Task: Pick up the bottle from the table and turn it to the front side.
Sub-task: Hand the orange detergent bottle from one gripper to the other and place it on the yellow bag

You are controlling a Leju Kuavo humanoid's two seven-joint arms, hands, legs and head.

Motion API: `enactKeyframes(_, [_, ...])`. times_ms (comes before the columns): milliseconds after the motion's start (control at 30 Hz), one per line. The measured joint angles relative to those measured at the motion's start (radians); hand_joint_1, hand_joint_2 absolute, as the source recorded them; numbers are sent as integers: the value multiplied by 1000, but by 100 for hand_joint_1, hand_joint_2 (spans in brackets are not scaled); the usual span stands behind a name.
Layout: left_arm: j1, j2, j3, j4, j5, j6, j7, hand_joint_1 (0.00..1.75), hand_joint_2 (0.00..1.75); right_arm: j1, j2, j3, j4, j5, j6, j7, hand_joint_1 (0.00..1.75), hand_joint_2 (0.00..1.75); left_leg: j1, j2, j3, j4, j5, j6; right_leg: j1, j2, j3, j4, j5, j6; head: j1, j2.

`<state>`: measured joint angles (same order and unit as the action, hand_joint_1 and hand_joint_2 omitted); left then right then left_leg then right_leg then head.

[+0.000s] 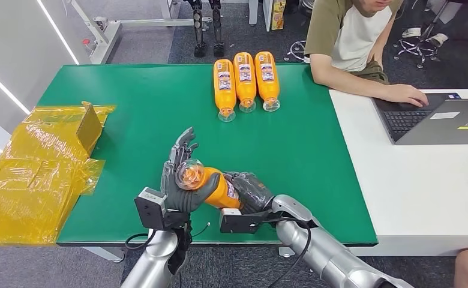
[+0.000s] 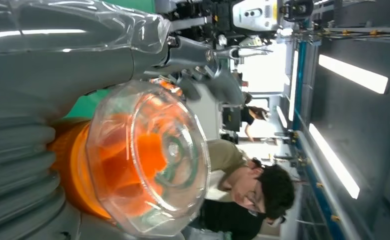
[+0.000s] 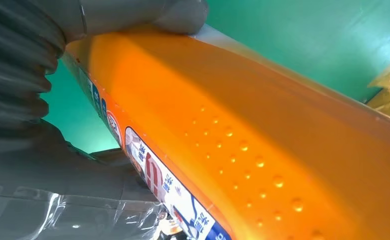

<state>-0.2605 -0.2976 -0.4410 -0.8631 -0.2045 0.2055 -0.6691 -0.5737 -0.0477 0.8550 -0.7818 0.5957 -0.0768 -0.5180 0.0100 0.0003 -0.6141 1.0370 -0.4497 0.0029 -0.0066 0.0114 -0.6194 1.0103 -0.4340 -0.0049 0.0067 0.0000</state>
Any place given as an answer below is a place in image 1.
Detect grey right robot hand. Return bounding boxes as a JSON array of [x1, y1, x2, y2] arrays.
[[223, 171, 275, 215]]

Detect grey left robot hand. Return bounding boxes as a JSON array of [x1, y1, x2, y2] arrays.
[[160, 127, 222, 214]]

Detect orange juice bottle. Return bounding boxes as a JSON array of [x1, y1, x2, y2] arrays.
[[175, 158, 243, 210], [233, 52, 257, 113], [213, 59, 238, 123], [254, 50, 281, 112]]

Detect green table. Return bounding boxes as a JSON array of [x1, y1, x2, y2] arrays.
[[37, 63, 379, 263]]

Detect yellow taped cardboard box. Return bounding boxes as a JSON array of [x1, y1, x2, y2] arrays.
[[0, 101, 117, 245]]

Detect black stool chrome base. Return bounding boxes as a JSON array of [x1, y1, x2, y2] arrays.
[[284, 0, 317, 63]]

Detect white desk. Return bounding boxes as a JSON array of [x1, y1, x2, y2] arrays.
[[277, 88, 468, 259]]

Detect black robot leg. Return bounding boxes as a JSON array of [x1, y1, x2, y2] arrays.
[[209, 0, 226, 58], [186, 0, 209, 58]]

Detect yellow printed carton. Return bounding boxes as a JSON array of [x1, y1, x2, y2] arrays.
[[271, 0, 287, 31]]

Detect dark grey laptop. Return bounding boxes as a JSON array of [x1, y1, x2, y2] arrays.
[[373, 92, 468, 146]]

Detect office chair chrome base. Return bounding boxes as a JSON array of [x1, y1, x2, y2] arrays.
[[392, 0, 464, 70]]

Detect seated person's legs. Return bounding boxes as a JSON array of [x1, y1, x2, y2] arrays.
[[401, 0, 468, 52]]

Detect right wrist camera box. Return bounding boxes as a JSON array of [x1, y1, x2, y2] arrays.
[[219, 208, 275, 235]]

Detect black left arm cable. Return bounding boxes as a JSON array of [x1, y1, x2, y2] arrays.
[[124, 228, 158, 251]]

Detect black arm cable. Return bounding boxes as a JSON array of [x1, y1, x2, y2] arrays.
[[266, 216, 313, 288], [124, 228, 158, 251]]

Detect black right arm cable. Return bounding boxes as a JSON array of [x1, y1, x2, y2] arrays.
[[266, 216, 313, 288]]

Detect white metal frame stand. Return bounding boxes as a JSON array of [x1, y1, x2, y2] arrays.
[[68, 0, 215, 65]]

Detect white furniture post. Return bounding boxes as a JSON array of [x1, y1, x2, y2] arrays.
[[248, 0, 259, 26]]

